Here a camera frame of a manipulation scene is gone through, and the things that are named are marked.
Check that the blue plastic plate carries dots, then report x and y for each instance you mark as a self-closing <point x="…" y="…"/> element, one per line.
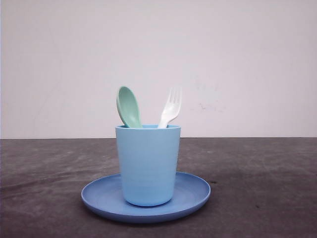
<point x="104" y="197"/>

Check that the white plastic fork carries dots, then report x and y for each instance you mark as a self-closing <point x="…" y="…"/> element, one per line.
<point x="172" y="107"/>

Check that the mint green plastic spoon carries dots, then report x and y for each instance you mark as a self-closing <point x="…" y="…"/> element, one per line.
<point x="127" y="107"/>

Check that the light blue plastic cup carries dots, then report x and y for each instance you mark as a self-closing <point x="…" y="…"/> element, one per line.
<point x="148" y="159"/>

